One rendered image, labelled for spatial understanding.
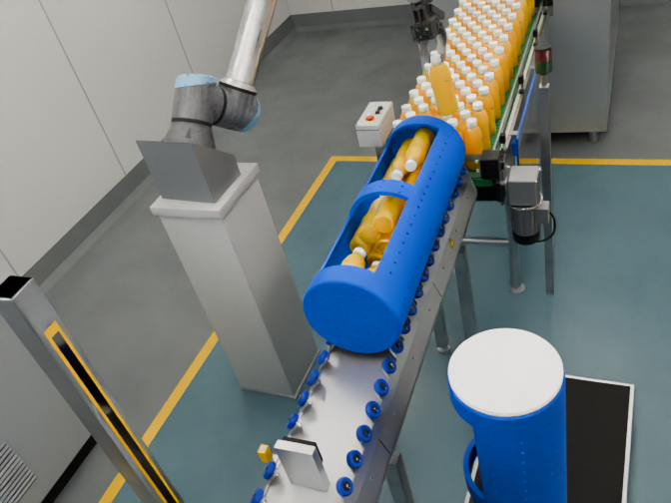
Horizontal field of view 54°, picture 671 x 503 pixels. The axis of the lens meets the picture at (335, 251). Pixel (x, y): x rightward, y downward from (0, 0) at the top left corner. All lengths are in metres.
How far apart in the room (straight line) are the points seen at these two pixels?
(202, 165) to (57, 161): 2.41
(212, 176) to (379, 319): 0.96
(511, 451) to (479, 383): 0.18
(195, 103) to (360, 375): 1.18
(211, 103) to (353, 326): 1.09
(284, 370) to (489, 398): 1.51
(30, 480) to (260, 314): 1.18
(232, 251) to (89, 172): 2.49
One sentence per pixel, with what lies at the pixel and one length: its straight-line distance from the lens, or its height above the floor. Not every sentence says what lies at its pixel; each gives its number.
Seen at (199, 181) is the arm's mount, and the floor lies 1.20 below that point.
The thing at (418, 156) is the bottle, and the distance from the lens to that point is 2.26.
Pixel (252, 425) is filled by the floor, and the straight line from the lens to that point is 3.12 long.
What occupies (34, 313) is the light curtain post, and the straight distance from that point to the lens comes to 1.32.
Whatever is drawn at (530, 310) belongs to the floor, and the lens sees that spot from 3.30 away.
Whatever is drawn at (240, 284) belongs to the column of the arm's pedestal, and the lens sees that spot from 2.67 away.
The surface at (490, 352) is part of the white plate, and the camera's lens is 1.74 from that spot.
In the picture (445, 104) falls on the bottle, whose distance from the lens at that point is 2.32.
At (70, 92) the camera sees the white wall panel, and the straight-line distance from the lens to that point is 4.83.
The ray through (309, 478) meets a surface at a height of 0.97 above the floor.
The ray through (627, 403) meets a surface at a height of 0.15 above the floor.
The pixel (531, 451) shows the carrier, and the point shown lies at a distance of 1.75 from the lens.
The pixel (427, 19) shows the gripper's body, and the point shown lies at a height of 1.58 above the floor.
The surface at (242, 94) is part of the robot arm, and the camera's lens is 2.59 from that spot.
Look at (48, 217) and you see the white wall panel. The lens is 4.67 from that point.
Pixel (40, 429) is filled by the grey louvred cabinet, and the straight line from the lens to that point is 3.12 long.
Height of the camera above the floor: 2.33
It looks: 37 degrees down
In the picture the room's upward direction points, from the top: 16 degrees counter-clockwise
